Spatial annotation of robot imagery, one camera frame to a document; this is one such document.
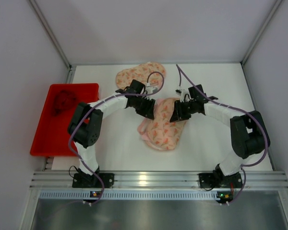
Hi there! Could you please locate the pink bra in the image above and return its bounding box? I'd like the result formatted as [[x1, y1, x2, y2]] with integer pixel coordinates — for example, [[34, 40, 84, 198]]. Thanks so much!
[[137, 118, 150, 141]]

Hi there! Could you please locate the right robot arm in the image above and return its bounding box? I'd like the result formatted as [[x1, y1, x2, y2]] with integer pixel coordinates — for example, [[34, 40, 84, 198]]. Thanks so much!
[[170, 85, 270, 191]]

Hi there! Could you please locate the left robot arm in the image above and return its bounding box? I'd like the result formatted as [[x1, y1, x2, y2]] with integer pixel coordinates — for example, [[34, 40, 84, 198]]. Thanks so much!
[[68, 80, 159, 187]]

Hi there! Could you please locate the dark red bra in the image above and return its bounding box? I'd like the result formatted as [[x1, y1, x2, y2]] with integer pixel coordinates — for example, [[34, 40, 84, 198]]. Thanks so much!
[[51, 90, 78, 116]]

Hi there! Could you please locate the red plastic bin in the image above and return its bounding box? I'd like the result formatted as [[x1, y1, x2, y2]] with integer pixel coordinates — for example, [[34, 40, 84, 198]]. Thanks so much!
[[30, 83, 99, 157]]

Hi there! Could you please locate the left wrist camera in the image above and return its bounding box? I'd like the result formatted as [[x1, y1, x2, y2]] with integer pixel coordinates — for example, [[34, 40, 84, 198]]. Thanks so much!
[[146, 86, 159, 94]]

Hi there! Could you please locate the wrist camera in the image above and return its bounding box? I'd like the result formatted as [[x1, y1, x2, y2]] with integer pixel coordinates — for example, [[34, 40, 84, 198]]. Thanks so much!
[[175, 88, 187, 97], [146, 86, 159, 94]]

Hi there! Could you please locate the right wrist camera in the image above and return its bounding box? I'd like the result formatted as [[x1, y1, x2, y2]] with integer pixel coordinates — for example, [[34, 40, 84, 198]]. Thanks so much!
[[175, 88, 187, 97]]

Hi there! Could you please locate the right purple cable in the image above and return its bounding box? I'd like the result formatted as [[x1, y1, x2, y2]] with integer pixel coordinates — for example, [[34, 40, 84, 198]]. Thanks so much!
[[176, 64, 266, 204]]

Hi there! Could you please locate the purple cable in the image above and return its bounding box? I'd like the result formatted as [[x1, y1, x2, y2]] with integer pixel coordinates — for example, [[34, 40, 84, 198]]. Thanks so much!
[[68, 71, 165, 205], [176, 64, 266, 204]]

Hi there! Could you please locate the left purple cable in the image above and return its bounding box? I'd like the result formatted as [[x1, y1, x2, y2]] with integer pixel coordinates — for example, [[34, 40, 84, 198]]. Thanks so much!
[[68, 71, 165, 205]]

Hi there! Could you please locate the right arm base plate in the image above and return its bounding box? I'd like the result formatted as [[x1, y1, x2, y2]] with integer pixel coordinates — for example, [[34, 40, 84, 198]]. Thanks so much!
[[199, 171, 243, 191]]

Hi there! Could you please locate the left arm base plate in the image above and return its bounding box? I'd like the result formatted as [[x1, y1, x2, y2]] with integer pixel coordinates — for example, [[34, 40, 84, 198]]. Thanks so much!
[[72, 172, 115, 188]]

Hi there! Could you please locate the aluminium front rail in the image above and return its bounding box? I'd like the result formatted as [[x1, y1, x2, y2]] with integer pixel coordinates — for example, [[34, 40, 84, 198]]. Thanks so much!
[[30, 171, 288, 191]]

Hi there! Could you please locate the left aluminium frame post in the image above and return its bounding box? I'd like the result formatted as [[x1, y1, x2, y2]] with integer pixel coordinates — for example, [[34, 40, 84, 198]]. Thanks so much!
[[27, 0, 72, 69]]

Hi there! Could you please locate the aluminium frame post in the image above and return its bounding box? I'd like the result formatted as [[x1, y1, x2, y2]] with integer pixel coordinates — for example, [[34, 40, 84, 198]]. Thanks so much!
[[240, 0, 285, 68], [27, 0, 72, 69]]

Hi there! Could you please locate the perforated cable duct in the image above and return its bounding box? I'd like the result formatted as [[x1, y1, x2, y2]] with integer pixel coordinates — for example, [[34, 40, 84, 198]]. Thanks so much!
[[39, 190, 232, 200]]

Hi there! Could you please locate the right aluminium frame post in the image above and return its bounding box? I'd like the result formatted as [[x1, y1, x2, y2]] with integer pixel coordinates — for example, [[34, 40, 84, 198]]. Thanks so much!
[[240, 0, 285, 68]]

